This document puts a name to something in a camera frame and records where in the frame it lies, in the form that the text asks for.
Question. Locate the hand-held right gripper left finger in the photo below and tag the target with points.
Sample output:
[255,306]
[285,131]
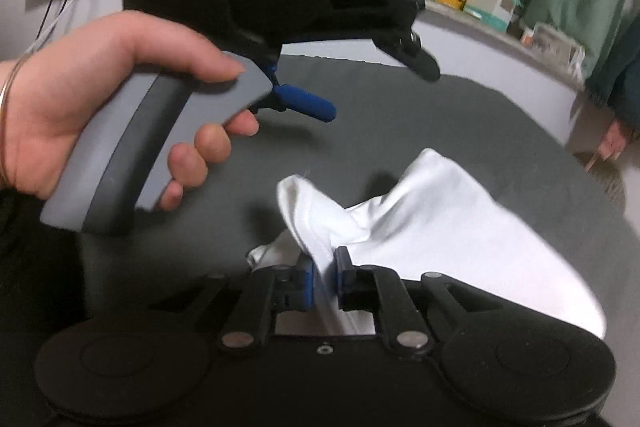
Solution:
[307,282]

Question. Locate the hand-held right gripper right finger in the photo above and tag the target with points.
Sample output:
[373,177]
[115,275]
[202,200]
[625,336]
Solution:
[342,279]

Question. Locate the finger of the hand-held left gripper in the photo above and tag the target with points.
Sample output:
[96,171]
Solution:
[305,102]
[420,62]

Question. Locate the white sweater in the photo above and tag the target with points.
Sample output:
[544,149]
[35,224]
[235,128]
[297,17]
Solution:
[450,232]

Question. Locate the person's left hand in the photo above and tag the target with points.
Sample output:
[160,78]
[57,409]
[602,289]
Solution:
[75,77]

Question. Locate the white and teal box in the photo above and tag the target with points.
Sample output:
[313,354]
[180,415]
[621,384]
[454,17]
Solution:
[487,4]

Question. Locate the dark hanging jacket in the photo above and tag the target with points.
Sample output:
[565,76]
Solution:
[625,72]

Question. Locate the pink garment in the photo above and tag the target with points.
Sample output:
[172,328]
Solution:
[615,142]

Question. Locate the round woven stool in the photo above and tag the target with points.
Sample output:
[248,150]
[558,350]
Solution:
[610,184]

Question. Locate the person's black top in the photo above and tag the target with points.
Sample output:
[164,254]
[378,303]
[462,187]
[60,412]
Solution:
[30,267]

